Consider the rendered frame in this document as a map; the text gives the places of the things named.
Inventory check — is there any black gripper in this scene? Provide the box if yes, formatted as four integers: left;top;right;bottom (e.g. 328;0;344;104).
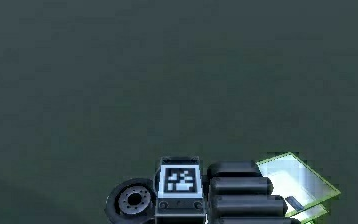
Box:
105;177;158;224

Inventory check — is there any green-edged white flat object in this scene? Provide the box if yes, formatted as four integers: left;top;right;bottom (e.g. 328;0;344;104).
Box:
256;151;342;224

